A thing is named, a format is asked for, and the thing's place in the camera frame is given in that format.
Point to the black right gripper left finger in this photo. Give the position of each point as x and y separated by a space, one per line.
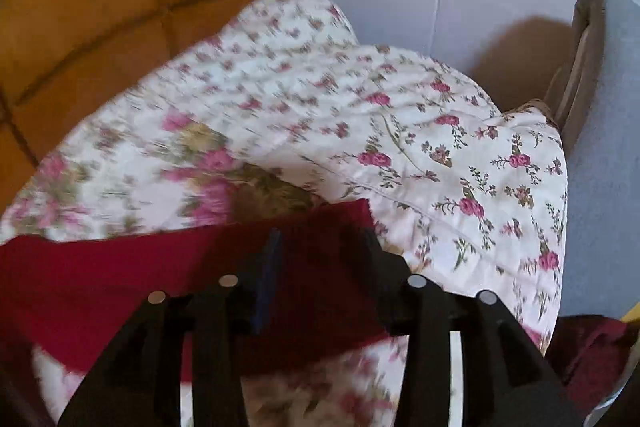
136 379

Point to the dark red knit sweater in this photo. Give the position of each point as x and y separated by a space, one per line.
71 298

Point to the floral bedspread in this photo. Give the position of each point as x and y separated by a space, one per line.
284 109

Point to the grey upholstered chair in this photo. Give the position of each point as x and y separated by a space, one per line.
594 99

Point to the wooden wardrobe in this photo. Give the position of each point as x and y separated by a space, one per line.
100 31

